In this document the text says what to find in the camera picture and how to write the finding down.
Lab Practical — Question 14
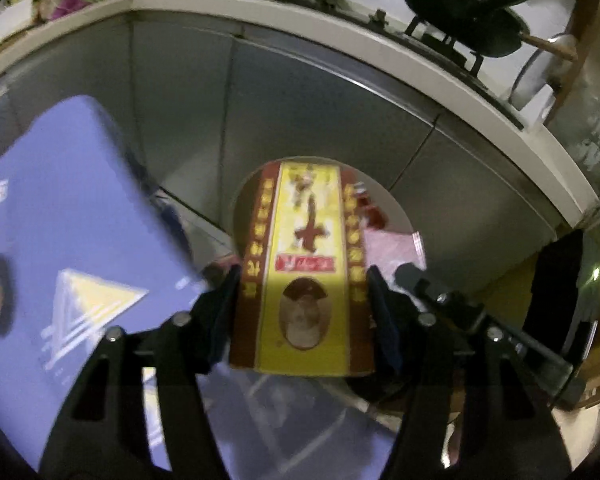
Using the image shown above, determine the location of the yellow red paper box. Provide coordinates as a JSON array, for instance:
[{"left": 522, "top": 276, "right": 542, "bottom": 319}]
[{"left": 228, "top": 160, "right": 374, "bottom": 377}]

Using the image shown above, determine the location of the round metal trash bin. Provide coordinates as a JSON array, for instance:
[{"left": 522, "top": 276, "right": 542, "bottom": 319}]
[{"left": 230, "top": 155, "right": 427, "bottom": 311}]

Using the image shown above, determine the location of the blue printed table cloth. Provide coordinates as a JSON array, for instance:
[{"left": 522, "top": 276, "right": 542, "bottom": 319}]
[{"left": 0, "top": 96, "right": 392, "bottom": 479}]

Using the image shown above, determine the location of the black wok with wooden handle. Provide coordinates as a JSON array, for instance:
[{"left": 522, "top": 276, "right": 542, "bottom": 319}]
[{"left": 404, "top": 0, "right": 578, "bottom": 75}]

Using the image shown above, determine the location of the kitchen counter cabinet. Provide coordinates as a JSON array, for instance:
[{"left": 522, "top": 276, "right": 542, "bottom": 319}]
[{"left": 0, "top": 0, "right": 597, "bottom": 292}]

